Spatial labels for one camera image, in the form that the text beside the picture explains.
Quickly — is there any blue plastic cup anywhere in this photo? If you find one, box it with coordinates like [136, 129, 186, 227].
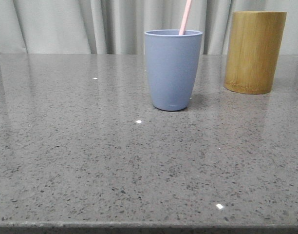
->
[145, 30, 203, 111]

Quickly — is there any bamboo cylindrical holder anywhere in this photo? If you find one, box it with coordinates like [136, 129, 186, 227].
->
[224, 11, 287, 95]

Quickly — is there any grey pleated curtain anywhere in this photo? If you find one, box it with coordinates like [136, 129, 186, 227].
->
[0, 0, 298, 55]

